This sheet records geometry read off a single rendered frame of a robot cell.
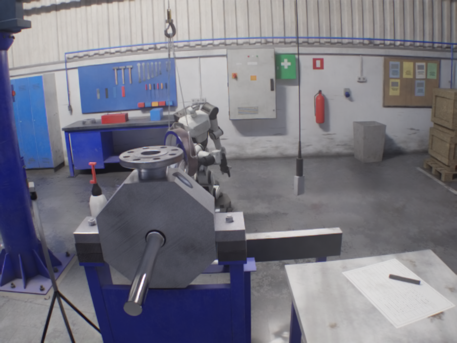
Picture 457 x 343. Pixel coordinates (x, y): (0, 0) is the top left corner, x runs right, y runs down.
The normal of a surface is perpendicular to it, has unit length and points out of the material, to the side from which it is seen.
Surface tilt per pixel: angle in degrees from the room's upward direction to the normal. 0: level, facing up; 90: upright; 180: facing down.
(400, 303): 0
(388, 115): 90
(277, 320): 0
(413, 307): 0
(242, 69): 90
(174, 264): 90
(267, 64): 90
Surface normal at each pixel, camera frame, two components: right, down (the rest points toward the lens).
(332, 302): -0.04, -0.96
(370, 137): 0.08, 0.32
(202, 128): 0.66, 0.43
